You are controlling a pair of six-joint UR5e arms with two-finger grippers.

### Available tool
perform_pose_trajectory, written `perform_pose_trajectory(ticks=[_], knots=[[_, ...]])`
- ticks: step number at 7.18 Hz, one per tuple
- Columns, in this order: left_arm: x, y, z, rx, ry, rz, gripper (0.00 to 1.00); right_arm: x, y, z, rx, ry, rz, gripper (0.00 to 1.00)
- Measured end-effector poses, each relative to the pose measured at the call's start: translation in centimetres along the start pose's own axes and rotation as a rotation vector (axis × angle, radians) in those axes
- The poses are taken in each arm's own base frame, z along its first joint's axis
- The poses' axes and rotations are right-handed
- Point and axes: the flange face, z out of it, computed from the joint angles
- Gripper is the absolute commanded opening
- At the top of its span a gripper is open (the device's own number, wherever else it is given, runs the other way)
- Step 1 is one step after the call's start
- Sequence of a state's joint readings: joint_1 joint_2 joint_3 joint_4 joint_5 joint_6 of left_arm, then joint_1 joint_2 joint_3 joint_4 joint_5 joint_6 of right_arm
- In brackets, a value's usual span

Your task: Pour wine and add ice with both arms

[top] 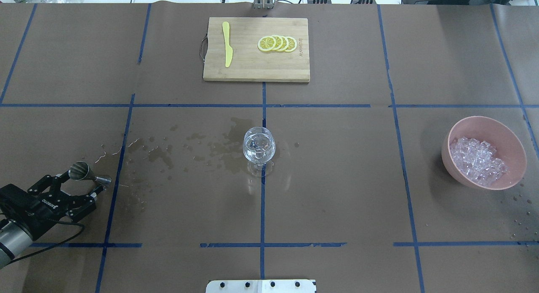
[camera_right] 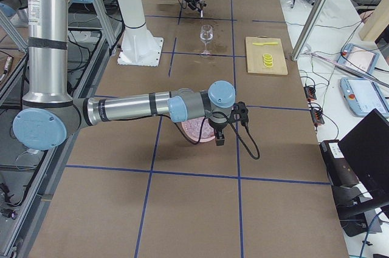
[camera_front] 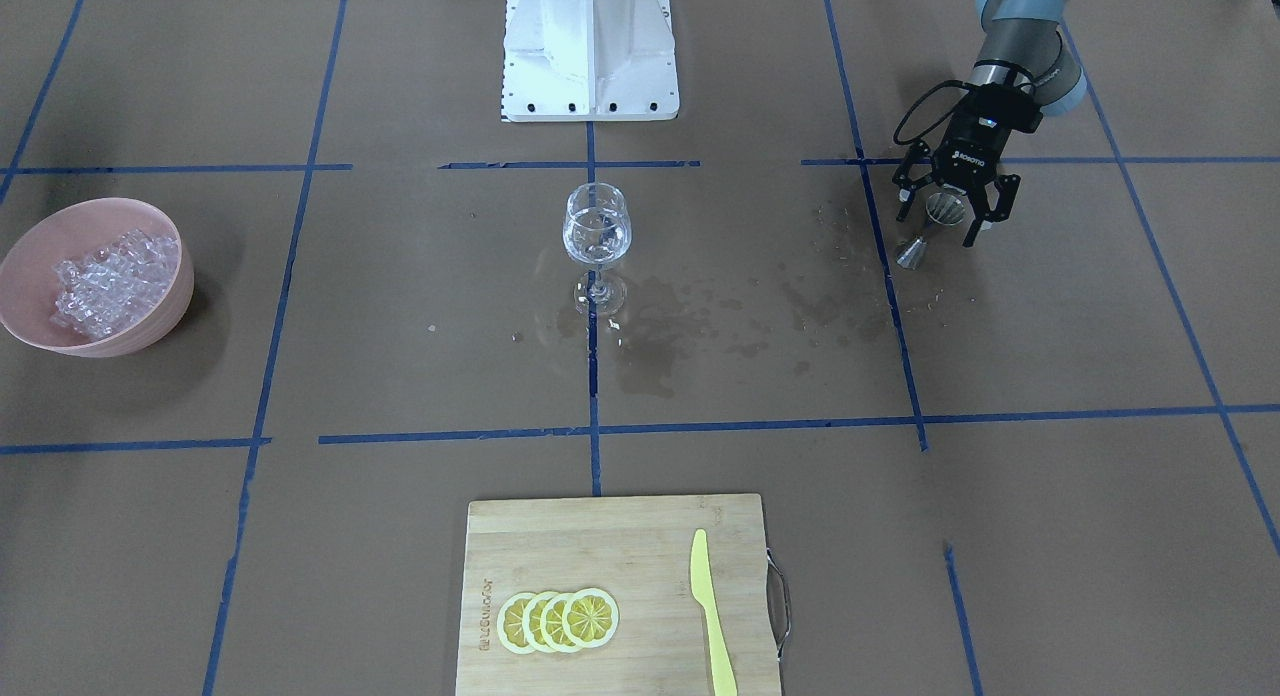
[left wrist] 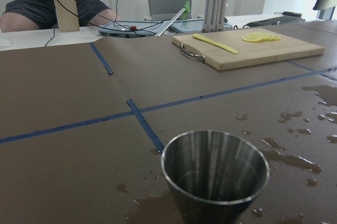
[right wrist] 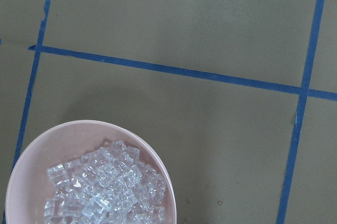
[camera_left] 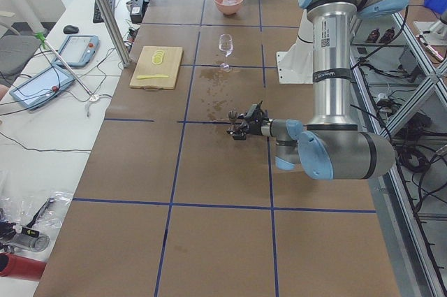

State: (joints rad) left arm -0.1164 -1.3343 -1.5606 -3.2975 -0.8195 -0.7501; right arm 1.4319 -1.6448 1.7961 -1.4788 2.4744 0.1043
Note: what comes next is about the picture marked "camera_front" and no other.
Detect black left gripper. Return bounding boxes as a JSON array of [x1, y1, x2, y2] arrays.
[[892, 81, 1042, 248]]

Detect steel double jigger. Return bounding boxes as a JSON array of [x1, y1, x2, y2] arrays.
[[895, 191, 969, 269]]

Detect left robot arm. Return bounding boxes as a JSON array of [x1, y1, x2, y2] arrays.
[[892, 0, 1088, 269]]

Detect clear wine glass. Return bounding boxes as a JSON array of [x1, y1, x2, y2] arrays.
[[562, 182, 634, 317]]

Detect clear ice cubes pile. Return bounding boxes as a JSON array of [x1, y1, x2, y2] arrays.
[[49, 228, 180, 342]]

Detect yellow plastic knife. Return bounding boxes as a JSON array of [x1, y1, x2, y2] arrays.
[[689, 528, 739, 695]]

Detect bamboo cutting board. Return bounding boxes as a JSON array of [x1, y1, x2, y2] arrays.
[[454, 494, 783, 695]]

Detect lemon slice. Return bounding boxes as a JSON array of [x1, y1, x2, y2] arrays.
[[521, 591, 561, 653], [538, 594, 580, 654], [497, 592, 536, 655], [562, 587, 620, 649]]

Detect pink bowl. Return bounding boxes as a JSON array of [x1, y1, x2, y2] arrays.
[[1, 198, 195, 358]]

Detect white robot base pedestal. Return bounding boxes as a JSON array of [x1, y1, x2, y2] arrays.
[[500, 0, 681, 123]]

